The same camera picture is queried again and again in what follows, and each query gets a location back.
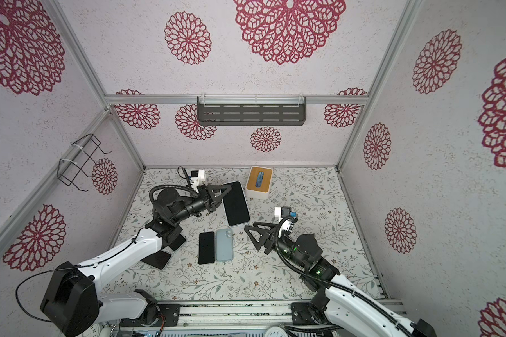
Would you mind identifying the black wire wall basket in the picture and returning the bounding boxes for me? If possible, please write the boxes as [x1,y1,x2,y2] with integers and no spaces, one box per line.
[56,133,111,192]

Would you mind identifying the round white gauge dial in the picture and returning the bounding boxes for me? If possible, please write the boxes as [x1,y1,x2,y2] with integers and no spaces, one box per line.
[264,327,289,337]

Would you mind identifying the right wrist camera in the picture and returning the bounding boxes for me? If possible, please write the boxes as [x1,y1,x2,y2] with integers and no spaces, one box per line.
[274,206,298,237]

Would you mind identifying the light blue phone case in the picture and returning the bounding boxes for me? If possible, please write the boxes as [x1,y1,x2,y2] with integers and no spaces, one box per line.
[215,228,233,262]

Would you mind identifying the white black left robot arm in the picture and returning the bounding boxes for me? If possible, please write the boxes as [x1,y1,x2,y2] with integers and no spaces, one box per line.
[40,184,232,336]

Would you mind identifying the black phone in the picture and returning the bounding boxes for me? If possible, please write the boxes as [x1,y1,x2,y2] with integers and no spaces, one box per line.
[169,234,186,251]
[223,181,250,226]
[141,251,171,270]

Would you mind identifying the grey slotted wall shelf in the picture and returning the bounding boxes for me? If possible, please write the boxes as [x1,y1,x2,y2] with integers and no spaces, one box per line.
[196,96,306,126]

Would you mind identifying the white wooden-top tissue box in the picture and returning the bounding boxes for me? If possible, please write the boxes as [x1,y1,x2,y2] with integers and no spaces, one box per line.
[245,167,274,200]

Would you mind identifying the black corrugated left cable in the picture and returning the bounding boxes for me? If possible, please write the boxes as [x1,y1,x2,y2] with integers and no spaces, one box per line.
[148,184,201,211]

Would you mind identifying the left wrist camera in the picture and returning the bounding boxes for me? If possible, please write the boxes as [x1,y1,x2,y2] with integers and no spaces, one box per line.
[190,170,207,192]

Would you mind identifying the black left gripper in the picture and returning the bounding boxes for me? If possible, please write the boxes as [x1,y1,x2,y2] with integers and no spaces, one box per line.
[172,184,231,225]

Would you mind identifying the black corrugated cable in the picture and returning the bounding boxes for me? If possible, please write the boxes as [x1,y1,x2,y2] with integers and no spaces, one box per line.
[148,184,201,211]
[273,216,418,337]

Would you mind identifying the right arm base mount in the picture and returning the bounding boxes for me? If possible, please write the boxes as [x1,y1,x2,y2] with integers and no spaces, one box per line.
[290,288,334,326]

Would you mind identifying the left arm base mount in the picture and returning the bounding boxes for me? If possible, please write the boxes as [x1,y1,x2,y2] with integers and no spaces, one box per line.
[119,289,181,327]

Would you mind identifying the aluminium front rail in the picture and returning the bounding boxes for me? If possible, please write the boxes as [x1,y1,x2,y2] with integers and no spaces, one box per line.
[114,299,320,335]

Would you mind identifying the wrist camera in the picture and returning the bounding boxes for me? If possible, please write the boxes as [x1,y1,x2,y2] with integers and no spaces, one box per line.
[190,170,207,192]
[274,206,298,237]

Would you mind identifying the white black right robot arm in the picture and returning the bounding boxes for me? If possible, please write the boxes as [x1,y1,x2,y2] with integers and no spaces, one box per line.
[245,219,437,336]

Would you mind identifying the black corrugated right cable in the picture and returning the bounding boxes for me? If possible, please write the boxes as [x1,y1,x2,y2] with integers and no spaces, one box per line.
[273,216,418,337]

